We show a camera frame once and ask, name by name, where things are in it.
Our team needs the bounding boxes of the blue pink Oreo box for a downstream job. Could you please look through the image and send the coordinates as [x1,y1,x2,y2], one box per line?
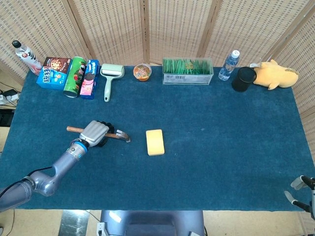
[79,59,100,100]

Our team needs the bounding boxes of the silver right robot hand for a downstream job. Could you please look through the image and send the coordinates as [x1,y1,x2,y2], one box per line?
[284,175,315,221]

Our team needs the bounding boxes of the clear water bottle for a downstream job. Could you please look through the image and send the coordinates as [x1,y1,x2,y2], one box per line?
[218,50,241,82]

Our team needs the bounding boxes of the blue table cloth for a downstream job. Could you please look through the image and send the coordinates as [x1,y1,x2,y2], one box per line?
[0,64,315,212]

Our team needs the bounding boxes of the green chips can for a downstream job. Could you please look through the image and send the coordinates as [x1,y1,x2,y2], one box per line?
[63,56,88,98]

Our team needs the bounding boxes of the yellow plush toy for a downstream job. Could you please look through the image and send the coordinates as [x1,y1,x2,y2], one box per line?
[250,59,299,91]

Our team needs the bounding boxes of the orange jelly cup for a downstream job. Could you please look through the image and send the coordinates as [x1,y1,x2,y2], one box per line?
[133,63,152,82]

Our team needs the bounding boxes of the white drink bottle black cap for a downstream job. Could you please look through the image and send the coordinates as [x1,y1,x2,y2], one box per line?
[11,40,43,76]

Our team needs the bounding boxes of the brown cookie box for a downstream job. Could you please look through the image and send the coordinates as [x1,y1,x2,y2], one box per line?
[42,57,72,74]

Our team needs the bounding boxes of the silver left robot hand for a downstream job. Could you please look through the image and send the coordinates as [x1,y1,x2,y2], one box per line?
[78,120,115,148]

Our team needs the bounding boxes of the clear box green packets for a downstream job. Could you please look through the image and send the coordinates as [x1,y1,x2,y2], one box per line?
[162,58,214,86]

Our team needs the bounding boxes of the blue snack box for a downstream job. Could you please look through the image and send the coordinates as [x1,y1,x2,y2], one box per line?
[36,66,68,90]

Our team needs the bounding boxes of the black cylinder cup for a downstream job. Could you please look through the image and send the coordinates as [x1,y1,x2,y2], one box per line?
[231,66,257,93]

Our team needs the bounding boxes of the white power strip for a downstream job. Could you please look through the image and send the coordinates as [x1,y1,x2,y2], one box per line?
[0,89,20,105]

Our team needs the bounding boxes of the wooden handle claw hammer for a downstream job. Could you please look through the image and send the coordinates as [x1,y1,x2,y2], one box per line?
[66,126,131,143]

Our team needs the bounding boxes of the yellow sponge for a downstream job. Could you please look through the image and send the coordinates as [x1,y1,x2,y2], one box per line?
[145,129,165,156]

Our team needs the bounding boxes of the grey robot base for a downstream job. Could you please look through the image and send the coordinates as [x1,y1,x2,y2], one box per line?
[96,209,208,236]

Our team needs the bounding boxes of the green lint roller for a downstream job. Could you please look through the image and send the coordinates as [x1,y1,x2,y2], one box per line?
[100,63,125,102]

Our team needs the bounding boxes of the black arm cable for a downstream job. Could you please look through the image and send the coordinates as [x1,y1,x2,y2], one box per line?
[0,166,54,199]

